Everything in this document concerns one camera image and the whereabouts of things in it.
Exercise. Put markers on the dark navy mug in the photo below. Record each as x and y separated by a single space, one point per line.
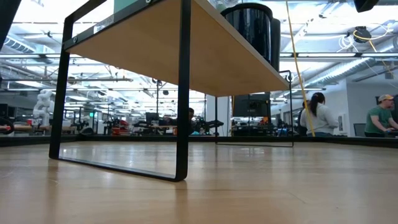
248 31

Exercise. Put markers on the cyan mug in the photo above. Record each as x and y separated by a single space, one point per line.
126 5

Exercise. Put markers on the black background robot arm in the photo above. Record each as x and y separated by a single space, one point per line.
211 124

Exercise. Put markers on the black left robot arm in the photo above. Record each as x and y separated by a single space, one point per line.
7 18

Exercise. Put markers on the person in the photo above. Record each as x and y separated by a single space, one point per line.
321 118
191 121
379 119

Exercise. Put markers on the black monitor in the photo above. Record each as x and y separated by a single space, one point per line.
251 105

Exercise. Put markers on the wooden tray board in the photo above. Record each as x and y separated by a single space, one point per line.
186 46

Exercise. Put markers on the white humanoid robot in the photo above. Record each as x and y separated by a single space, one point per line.
43 107

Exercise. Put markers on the black aluminium table frame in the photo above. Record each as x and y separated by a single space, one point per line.
342 141

